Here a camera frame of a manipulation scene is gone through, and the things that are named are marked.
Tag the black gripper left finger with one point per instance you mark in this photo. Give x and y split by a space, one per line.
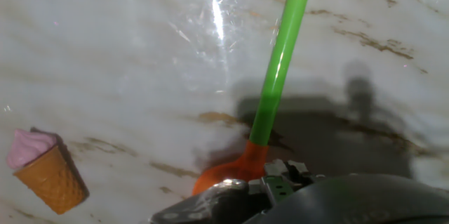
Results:
224 199

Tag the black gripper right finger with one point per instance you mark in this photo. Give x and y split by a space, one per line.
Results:
301 173

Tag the orange green toy shovel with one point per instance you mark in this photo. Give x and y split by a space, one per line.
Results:
280 59

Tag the toy ice cream cone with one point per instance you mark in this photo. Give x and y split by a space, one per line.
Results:
49 178

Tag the marble pattern mat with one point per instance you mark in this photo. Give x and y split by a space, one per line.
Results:
140 59

